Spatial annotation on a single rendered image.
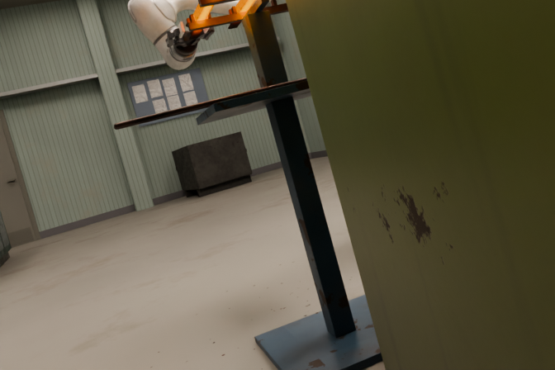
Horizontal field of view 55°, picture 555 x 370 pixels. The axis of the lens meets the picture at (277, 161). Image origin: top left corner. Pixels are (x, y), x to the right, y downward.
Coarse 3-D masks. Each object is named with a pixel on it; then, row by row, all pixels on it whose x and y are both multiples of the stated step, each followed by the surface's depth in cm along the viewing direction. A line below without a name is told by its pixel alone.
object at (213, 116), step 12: (300, 84) 124; (252, 96) 121; (264, 96) 122; (276, 96) 123; (288, 96) 132; (300, 96) 143; (216, 108) 119; (228, 108) 119; (240, 108) 129; (252, 108) 140; (204, 120) 135; (216, 120) 148
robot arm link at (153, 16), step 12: (132, 0) 177; (144, 0) 177; (156, 0) 179; (168, 0) 183; (180, 0) 186; (192, 0) 189; (132, 12) 178; (144, 12) 176; (156, 12) 177; (168, 12) 180; (216, 12) 196; (228, 12) 197; (144, 24) 178; (156, 24) 177; (168, 24) 179; (156, 36) 179
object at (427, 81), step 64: (320, 0) 49; (384, 0) 35; (448, 0) 27; (512, 0) 22; (320, 64) 55; (384, 64) 38; (448, 64) 29; (512, 64) 23; (320, 128) 63; (384, 128) 41; (448, 128) 31; (512, 128) 24; (384, 192) 46; (448, 192) 33; (512, 192) 26; (384, 256) 51; (448, 256) 36; (512, 256) 28; (384, 320) 59; (448, 320) 39; (512, 320) 30
